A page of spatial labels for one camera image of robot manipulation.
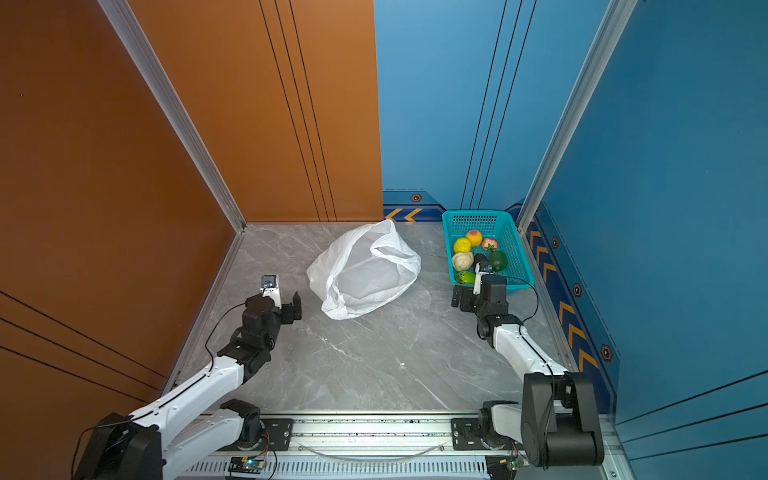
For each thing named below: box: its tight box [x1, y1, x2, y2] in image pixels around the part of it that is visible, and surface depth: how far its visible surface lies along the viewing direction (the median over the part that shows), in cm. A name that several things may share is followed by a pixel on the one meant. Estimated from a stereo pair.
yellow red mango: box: [466, 230, 483, 247], surface depth 112 cm
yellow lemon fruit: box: [453, 237, 471, 253], surface depth 108 cm
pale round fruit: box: [452, 252, 474, 271], surface depth 104 cm
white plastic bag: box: [306, 219, 421, 321], surface depth 90 cm
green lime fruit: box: [456, 271, 476, 285], surface depth 98 cm
